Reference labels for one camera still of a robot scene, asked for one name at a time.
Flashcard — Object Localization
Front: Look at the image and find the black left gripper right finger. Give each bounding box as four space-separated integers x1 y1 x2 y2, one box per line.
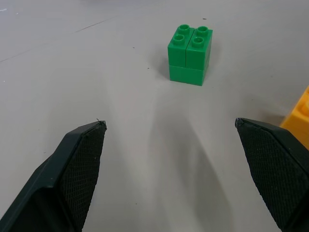
235 117 309 232

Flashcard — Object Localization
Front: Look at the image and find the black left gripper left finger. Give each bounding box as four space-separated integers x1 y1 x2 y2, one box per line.
0 120 107 232

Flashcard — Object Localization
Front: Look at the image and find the yellow toy brick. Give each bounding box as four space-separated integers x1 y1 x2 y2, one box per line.
280 85 309 152

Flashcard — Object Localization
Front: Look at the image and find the green toy block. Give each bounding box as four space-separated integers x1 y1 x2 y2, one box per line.
168 24 213 86

